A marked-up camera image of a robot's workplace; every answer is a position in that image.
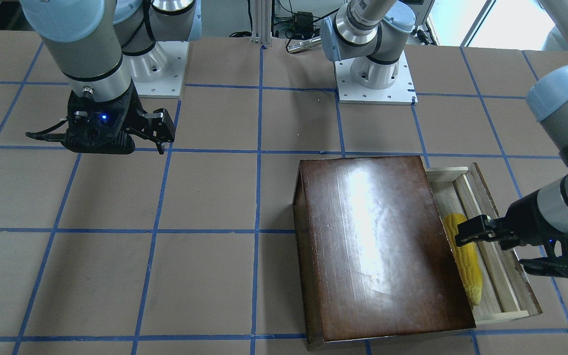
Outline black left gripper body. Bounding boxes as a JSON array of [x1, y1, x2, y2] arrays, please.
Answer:
[[495, 196, 565, 249]]

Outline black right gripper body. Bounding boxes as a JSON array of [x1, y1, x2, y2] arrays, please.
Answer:
[[67, 81, 146, 143]]

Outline yellow corn cob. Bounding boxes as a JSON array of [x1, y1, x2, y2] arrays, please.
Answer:
[[442, 213, 483, 306]]

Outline light wood drawer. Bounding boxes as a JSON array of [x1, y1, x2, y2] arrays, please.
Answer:
[[425, 163, 543, 326]]

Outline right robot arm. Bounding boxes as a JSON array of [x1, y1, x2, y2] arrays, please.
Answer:
[[20, 0, 202, 155]]

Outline dark brown wooden cabinet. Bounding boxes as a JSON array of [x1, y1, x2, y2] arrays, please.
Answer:
[[291, 156, 476, 351]]

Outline silver cylindrical device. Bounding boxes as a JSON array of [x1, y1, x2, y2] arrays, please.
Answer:
[[285, 36, 321, 54]]

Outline black power adapter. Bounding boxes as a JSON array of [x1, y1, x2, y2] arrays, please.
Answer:
[[291, 11, 314, 32]]

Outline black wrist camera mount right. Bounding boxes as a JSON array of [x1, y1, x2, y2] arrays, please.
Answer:
[[25, 110, 136, 155]]

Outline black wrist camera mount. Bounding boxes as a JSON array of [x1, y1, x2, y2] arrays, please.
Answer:
[[519, 238, 568, 279], [25, 110, 136, 155]]

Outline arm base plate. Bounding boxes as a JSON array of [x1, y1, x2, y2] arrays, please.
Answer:
[[334, 51, 419, 105], [124, 42, 190, 99]]

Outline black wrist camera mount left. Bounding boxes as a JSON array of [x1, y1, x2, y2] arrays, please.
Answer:
[[519, 238, 568, 279]]

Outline aluminium frame post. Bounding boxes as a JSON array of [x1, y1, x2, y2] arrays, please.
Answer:
[[248, 0, 274, 49]]

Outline black cables on floor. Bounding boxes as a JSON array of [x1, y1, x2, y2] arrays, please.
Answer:
[[229, 0, 344, 41]]

